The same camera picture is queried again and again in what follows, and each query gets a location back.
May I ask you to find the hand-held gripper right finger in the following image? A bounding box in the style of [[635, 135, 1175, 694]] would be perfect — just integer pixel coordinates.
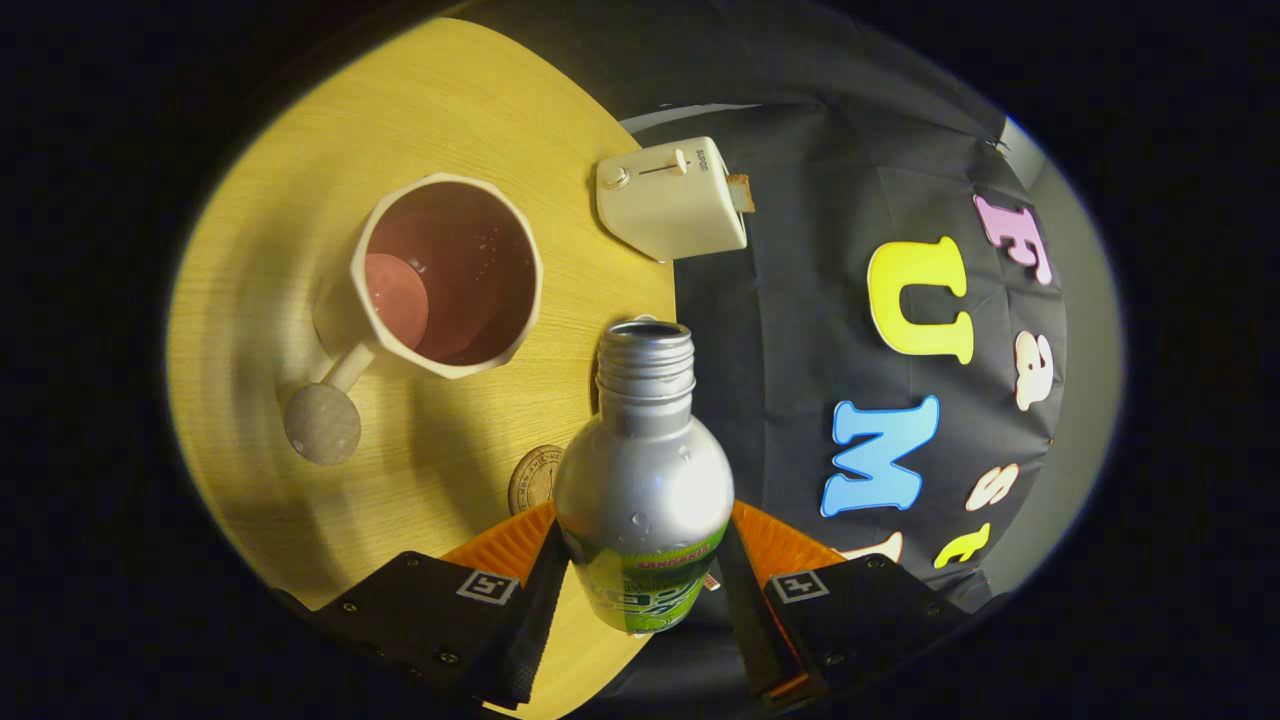
[[712, 498, 973, 712]]

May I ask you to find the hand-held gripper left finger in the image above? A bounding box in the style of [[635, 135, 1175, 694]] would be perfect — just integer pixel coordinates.
[[296, 500, 573, 712]]

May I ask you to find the round brown coaster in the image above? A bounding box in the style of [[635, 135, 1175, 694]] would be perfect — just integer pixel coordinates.
[[507, 444, 568, 517]]

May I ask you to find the silver bottle with green label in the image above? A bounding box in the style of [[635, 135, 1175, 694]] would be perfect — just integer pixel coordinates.
[[553, 319, 737, 637]]

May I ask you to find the cream cup with round-ended handle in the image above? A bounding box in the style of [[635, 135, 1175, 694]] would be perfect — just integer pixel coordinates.
[[282, 171, 546, 467]]

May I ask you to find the black backdrop cloth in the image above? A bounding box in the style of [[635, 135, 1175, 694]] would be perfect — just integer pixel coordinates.
[[440, 0, 1111, 720]]

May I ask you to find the cream toaster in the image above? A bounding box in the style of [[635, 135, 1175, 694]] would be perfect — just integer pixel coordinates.
[[595, 136, 751, 264]]

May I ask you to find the wooden table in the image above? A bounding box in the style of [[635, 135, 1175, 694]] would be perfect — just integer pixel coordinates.
[[166, 16, 679, 720]]

